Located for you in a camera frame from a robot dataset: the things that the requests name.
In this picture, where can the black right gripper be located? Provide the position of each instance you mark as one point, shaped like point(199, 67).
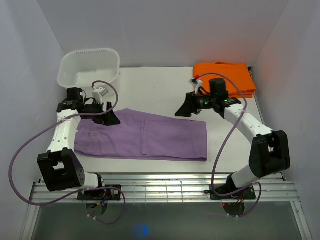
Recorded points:
point(189, 106)

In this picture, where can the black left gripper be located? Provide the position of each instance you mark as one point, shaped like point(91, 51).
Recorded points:
point(108, 119)

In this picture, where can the purple trousers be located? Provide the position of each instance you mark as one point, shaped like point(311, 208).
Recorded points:
point(143, 135)

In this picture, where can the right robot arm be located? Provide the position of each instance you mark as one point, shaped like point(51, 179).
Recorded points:
point(269, 153)

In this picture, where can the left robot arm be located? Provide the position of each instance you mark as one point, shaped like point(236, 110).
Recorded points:
point(59, 165)

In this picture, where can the folded orange trousers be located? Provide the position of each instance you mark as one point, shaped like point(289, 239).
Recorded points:
point(237, 72)

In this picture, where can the white plastic basket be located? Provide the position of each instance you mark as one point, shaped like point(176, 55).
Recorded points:
point(81, 68)

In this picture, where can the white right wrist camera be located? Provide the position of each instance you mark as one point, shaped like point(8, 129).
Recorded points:
point(197, 84)

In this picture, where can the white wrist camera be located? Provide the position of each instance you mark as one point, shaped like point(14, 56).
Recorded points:
point(197, 84)
point(99, 93)

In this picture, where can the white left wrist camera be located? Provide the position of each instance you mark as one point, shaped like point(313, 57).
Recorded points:
point(99, 93)

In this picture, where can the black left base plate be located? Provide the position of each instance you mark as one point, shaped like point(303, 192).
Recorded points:
point(110, 194)

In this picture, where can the aluminium frame rail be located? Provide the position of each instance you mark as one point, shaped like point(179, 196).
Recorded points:
point(194, 188)

